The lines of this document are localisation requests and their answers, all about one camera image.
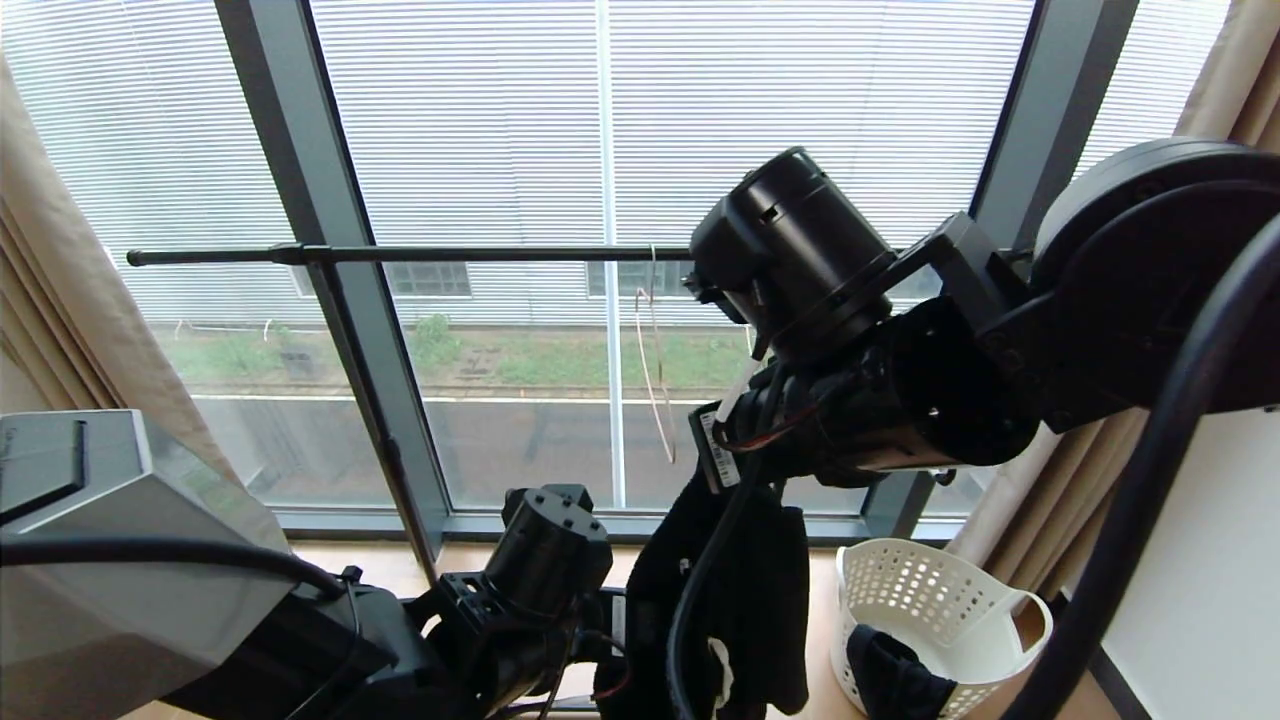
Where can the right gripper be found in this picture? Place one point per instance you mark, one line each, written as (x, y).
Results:
(900, 400)

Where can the black shorts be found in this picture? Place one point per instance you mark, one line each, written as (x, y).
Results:
(760, 600)

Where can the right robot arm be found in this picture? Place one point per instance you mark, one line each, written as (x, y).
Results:
(1100, 260)

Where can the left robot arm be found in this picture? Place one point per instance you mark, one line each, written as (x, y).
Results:
(100, 500)

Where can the white laundry basket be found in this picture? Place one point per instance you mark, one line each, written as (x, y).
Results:
(920, 590)

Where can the heap of clothes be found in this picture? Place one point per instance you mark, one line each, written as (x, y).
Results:
(890, 670)

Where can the pink clothes hanger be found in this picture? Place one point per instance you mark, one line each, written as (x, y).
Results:
(653, 290)

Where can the black clothes rack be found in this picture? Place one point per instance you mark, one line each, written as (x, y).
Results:
(450, 254)

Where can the beige curtain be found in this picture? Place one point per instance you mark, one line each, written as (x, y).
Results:
(80, 280)
(1040, 510)

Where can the window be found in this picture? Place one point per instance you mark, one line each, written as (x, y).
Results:
(320, 200)

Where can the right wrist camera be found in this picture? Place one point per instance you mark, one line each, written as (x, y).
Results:
(712, 295)

